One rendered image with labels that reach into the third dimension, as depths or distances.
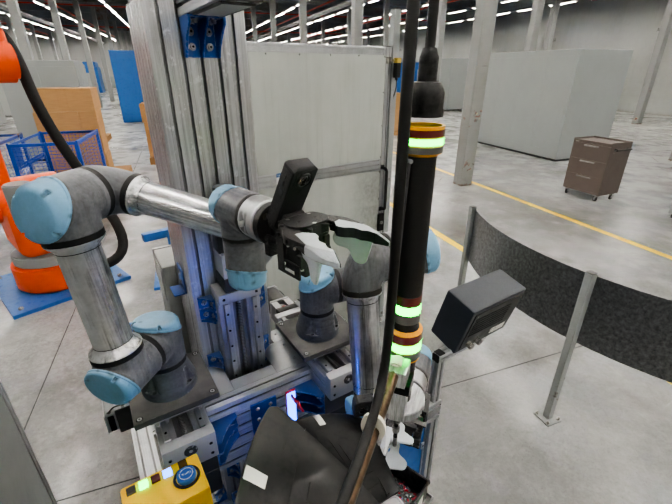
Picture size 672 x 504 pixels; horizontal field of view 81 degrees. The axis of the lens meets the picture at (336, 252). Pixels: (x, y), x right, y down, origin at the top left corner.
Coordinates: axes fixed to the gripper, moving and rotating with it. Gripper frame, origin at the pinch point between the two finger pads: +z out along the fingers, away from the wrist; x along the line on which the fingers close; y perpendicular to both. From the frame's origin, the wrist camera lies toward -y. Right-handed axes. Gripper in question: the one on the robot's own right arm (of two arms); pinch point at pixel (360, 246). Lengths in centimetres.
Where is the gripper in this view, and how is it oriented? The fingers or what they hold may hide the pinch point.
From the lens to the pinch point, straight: 50.7
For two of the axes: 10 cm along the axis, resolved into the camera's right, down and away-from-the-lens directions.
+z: 6.9, 3.0, -6.6
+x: -7.2, 2.9, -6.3
